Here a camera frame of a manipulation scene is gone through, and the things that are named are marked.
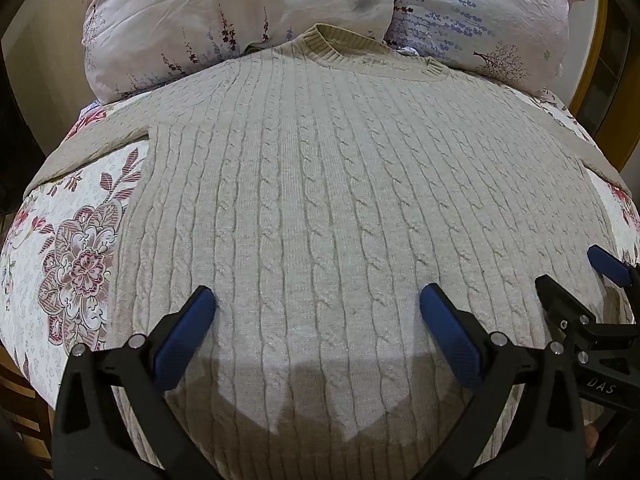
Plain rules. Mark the wooden door frame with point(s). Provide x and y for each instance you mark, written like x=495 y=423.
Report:
x=607 y=60

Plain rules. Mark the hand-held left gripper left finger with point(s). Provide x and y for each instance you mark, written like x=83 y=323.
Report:
x=184 y=342

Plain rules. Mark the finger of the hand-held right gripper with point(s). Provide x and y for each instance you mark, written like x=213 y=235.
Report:
x=607 y=265
x=557 y=302

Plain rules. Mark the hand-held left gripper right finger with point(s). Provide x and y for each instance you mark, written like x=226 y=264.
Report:
x=450 y=337

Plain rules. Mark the floral bed sheet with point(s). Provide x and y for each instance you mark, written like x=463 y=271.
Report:
x=55 y=220

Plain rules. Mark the wooden bed frame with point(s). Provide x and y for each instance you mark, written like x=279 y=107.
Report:
x=22 y=400

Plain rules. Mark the lavender floral pillow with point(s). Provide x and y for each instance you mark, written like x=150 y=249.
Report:
x=475 y=15

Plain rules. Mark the pink floral pillow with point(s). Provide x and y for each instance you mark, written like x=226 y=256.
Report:
x=200 y=15

